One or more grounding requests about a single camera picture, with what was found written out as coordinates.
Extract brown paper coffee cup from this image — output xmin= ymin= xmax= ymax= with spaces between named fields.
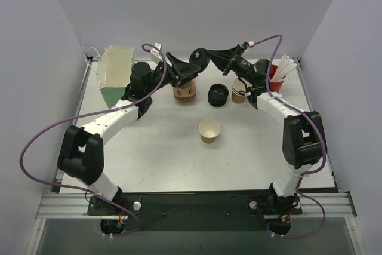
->
xmin=199 ymin=119 xmax=221 ymax=144

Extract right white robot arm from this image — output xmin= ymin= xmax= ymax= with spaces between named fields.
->
xmin=206 ymin=42 xmax=326 ymax=198

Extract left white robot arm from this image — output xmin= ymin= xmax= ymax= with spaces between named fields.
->
xmin=57 ymin=53 xmax=201 ymax=214

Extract black coffee lid stack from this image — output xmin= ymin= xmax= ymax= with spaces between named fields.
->
xmin=207 ymin=84 xmax=229 ymax=107

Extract green paper takeout bag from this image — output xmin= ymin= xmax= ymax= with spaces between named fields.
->
xmin=97 ymin=45 xmax=135 ymax=109

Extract brown cardboard cup carrier stack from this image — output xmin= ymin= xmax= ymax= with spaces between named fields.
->
xmin=173 ymin=80 xmax=197 ymax=102

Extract red straw holder cup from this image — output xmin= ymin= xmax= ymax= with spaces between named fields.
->
xmin=267 ymin=64 xmax=287 ymax=92

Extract brown paper cup stack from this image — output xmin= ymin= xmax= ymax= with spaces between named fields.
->
xmin=231 ymin=78 xmax=247 ymax=104

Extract white wrapped straws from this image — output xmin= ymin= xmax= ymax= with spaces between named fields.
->
xmin=270 ymin=54 xmax=297 ymax=82

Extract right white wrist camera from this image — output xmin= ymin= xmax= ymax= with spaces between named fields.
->
xmin=242 ymin=41 xmax=255 ymax=50

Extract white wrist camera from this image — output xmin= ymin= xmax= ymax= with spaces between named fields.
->
xmin=150 ymin=42 xmax=162 ymax=64
xmin=242 ymin=41 xmax=255 ymax=50

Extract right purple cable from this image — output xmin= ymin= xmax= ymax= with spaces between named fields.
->
xmin=253 ymin=34 xmax=328 ymax=239

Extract purple cable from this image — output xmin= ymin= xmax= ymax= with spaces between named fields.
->
xmin=253 ymin=34 xmax=328 ymax=239
xmin=19 ymin=42 xmax=168 ymax=236

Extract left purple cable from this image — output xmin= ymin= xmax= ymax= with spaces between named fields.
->
xmin=19 ymin=42 xmax=168 ymax=236

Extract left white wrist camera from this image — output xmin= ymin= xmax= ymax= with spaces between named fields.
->
xmin=150 ymin=42 xmax=162 ymax=64

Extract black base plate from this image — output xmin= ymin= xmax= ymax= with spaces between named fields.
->
xmin=87 ymin=189 xmax=302 ymax=234

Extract aluminium front rail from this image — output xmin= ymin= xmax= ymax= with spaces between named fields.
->
xmin=36 ymin=191 xmax=356 ymax=219

